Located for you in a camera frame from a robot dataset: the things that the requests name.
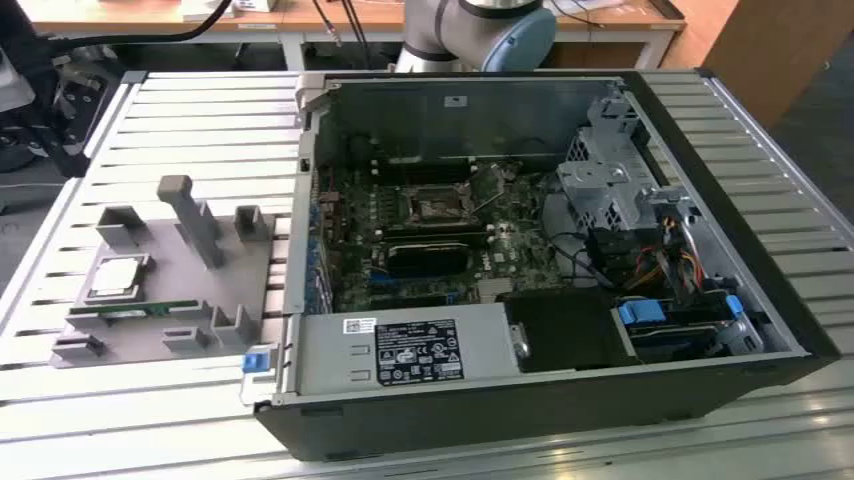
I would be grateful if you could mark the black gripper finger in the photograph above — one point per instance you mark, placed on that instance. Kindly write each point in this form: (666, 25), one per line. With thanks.
(68, 150)

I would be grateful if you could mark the silver CPU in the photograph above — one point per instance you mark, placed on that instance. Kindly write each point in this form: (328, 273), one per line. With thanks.
(120, 275)

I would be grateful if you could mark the CPU socket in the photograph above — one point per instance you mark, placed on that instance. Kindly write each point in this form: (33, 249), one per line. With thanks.
(440, 207)

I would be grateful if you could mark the black RAM slot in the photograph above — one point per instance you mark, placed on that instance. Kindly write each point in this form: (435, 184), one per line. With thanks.
(434, 238)
(434, 230)

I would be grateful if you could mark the white box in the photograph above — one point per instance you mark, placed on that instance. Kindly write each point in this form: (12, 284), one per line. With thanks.
(209, 11)

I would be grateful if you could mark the grey parts rack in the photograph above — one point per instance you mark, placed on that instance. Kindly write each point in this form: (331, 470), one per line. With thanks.
(167, 280)

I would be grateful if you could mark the green RAM stick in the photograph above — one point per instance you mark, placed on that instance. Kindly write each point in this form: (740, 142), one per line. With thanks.
(173, 306)

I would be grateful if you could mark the blue case latch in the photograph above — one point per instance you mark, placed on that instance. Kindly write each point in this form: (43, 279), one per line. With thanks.
(256, 362)

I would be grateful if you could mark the silver power supply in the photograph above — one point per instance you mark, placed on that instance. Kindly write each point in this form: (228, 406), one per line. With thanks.
(334, 360)

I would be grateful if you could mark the black graphics card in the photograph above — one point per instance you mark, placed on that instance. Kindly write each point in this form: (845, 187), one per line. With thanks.
(427, 262)

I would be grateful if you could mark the small silver heat sink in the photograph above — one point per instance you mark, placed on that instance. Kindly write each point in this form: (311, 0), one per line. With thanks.
(496, 290)

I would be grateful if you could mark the green motherboard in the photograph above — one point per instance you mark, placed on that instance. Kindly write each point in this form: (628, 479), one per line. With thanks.
(520, 250)

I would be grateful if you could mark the silver metal drive cage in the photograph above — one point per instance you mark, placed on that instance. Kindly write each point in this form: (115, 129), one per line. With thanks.
(594, 195)

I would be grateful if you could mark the black open PC case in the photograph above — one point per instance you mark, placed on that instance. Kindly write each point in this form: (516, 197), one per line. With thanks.
(467, 425)

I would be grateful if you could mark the white papers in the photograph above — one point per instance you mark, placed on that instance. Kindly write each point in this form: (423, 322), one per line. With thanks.
(587, 6)

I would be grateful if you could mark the hard disk in blue carrier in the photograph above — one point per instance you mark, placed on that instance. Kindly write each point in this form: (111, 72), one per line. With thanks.
(640, 312)

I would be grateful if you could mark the small blue clip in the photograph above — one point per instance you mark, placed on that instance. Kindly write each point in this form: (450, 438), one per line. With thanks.
(734, 305)

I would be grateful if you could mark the wooden cabinet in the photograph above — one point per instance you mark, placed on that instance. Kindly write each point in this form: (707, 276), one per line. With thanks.
(767, 50)

